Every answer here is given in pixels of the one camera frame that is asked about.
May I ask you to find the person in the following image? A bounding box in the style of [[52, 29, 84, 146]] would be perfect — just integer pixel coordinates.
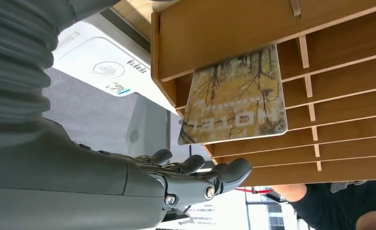
[[272, 180, 376, 230]]

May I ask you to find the red barrier belt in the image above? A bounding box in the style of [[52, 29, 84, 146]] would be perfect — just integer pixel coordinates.
[[234, 187, 273, 195]]

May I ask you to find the grey card reader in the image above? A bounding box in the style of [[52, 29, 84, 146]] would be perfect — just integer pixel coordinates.
[[52, 14, 179, 115]]

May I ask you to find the silver kiosk stand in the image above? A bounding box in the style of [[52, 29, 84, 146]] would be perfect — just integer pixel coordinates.
[[126, 93, 171, 158]]

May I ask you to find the white printed sign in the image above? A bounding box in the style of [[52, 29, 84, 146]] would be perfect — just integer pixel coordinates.
[[162, 190, 249, 230]]

